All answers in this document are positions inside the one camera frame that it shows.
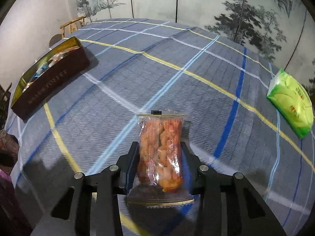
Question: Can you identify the clear bag of orange snacks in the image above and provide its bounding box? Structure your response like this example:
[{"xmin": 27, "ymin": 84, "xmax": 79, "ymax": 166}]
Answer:
[{"xmin": 127, "ymin": 111, "xmax": 194, "ymax": 208}]

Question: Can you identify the green tissue pack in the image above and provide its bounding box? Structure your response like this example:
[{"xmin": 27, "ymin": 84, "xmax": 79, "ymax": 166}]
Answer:
[{"xmin": 266, "ymin": 69, "xmax": 313, "ymax": 138}]

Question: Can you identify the red and gold tin box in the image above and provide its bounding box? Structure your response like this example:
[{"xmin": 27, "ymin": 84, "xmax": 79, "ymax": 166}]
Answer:
[{"xmin": 11, "ymin": 36, "xmax": 90, "ymax": 120}]

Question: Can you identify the blue plaid tablecloth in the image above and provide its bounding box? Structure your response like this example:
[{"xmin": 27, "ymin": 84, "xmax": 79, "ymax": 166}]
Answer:
[{"xmin": 5, "ymin": 19, "xmax": 314, "ymax": 235}]

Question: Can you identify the round stone disc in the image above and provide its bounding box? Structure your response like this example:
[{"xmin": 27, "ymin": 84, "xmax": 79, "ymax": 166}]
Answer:
[{"xmin": 49, "ymin": 34, "xmax": 62, "ymax": 47}]

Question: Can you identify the bamboo chair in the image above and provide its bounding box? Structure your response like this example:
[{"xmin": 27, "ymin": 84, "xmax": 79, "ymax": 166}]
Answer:
[{"xmin": 60, "ymin": 15, "xmax": 86, "ymax": 38}]

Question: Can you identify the painted folding screen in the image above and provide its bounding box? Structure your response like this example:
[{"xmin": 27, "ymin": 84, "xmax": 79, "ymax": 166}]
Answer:
[{"xmin": 73, "ymin": 0, "xmax": 314, "ymax": 85}]

